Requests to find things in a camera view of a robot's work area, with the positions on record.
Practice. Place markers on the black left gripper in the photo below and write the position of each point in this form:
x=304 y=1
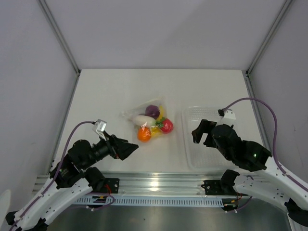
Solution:
x=119 y=147

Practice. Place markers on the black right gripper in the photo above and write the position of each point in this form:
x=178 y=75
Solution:
x=204 y=127

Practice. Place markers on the orange toy orange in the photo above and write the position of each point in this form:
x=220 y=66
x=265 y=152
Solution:
x=144 y=134

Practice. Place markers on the white toy radish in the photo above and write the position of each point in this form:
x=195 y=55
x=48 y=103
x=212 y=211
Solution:
x=144 y=121

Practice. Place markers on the yellow toy banana bunch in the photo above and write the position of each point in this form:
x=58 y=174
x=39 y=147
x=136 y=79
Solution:
x=155 y=130

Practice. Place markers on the red toy tomato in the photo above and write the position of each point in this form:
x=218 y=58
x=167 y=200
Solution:
x=166 y=126

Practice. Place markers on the clear zip top bag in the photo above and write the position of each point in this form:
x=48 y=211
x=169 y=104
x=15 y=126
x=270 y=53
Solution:
x=128 y=115

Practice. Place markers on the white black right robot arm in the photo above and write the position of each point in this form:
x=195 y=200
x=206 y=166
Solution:
x=286 y=191

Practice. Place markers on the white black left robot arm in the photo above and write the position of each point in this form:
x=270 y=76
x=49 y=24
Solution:
x=74 y=176

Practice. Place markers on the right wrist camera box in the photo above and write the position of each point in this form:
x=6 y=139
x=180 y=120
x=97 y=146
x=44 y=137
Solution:
x=227 y=117

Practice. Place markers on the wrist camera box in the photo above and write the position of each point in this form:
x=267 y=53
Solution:
x=99 y=128
x=227 y=117

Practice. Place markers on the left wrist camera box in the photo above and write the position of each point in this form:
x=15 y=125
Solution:
x=99 y=128

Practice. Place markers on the silver aluminium front rail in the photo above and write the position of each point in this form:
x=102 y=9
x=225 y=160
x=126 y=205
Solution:
x=156 y=184

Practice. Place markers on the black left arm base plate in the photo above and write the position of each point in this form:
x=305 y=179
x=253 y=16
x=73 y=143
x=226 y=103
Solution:
x=111 y=185

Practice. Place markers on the white slotted cable duct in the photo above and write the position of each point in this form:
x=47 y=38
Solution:
x=150 y=201

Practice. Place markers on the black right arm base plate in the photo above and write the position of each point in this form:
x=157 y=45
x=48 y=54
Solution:
x=219 y=187

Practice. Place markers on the right aluminium frame post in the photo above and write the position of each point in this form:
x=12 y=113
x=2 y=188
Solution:
x=274 y=27

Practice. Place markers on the aluminium frame post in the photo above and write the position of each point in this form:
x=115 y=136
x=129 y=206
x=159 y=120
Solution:
x=58 y=34
x=274 y=27

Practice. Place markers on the left aluminium frame post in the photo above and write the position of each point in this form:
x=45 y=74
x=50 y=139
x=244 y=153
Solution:
x=58 y=34

